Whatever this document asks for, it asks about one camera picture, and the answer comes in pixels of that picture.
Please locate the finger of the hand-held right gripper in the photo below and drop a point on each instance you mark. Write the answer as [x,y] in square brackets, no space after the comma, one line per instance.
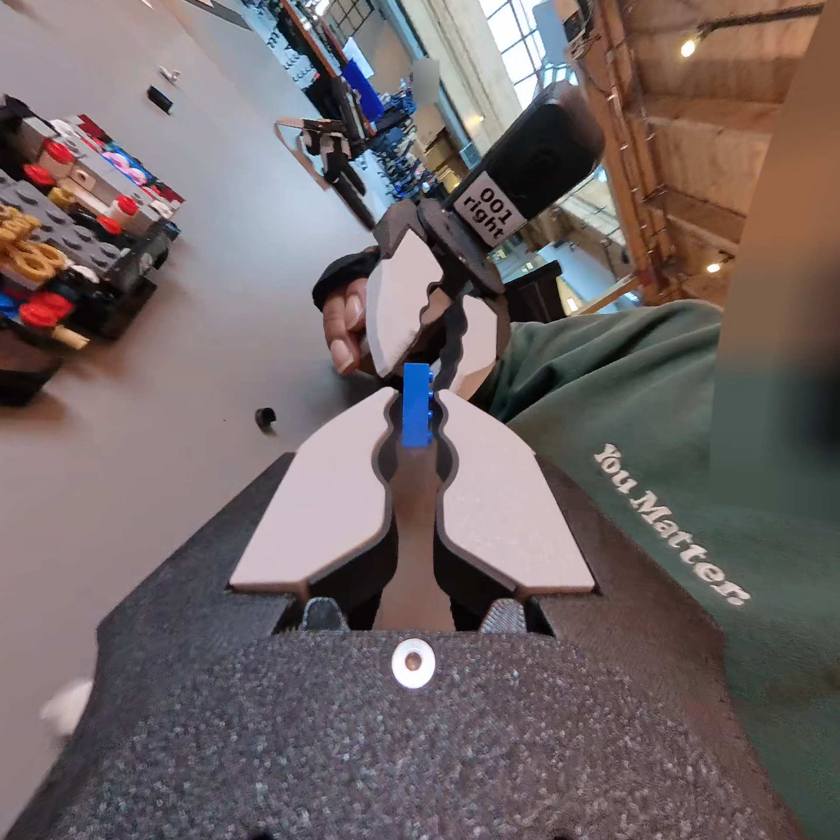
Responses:
[479,341]
[400,302]

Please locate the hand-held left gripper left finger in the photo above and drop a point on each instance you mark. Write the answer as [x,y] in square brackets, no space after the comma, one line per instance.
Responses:
[315,512]

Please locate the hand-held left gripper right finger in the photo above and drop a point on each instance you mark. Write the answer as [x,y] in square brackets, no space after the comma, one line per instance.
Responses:
[512,518]

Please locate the blue lego brick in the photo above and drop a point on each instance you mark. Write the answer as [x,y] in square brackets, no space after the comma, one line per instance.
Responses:
[417,413]

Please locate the black lego car model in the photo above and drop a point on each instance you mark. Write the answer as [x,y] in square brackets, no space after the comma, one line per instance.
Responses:
[65,249]

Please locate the person's right forearm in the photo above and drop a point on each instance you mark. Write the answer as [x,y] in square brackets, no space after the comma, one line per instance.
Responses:
[577,354]

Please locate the small black round lego piece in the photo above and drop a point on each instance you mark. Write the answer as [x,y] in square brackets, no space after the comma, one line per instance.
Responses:
[266,418]

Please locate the small white lego piece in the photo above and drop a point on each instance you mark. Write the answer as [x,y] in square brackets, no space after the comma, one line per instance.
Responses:
[65,707]

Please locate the small grey lego piece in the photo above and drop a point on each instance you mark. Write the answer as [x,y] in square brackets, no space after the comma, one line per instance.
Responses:
[169,74]

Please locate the person's right hand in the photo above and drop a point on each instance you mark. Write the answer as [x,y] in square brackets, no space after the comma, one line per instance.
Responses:
[344,328]

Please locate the black handheld device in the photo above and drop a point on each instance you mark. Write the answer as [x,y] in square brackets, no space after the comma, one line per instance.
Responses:
[331,148]

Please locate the blue plastic storage bin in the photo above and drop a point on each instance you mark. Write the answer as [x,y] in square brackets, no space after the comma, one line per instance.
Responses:
[364,85]

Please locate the wooden office desk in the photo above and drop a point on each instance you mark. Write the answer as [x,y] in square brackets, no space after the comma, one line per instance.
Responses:
[315,39]

